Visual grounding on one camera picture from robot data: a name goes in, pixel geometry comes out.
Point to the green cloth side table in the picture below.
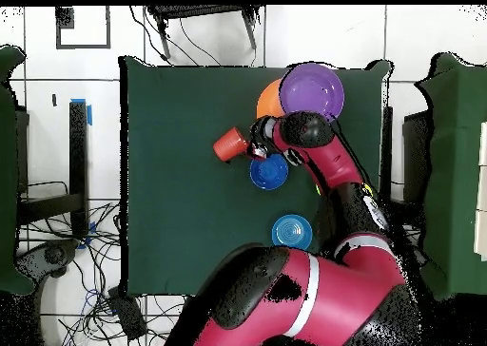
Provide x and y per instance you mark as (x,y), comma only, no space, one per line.
(7,171)
(456,171)

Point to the black chair base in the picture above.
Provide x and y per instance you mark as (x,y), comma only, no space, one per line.
(49,255)

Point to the blue tape strip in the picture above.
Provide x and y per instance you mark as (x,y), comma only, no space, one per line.
(89,116)

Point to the black square floor frame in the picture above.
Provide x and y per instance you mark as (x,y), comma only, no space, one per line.
(64,17)

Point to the dark blue plastic bowl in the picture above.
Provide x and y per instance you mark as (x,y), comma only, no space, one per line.
(269,173)

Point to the purple plastic bowl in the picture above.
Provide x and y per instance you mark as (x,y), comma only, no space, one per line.
(312,91)

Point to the black table frame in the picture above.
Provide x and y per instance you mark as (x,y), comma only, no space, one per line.
(387,148)
(78,163)

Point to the dark green tablecloth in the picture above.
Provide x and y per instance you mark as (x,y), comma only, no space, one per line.
(171,228)

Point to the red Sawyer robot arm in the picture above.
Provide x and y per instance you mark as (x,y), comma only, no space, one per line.
(304,296)

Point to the black metal stool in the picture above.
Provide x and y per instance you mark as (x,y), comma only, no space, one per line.
(198,11)

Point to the black power strip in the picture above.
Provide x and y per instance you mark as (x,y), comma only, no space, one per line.
(127,315)

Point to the red plastic cup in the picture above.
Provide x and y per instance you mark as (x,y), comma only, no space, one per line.
(228,144)

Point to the white boxes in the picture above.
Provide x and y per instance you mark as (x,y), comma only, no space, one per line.
(482,194)

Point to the light blue plastic bowl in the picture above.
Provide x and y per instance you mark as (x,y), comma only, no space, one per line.
(292,232)

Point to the large yellow plastic bowl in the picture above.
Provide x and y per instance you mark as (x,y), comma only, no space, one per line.
(268,102)

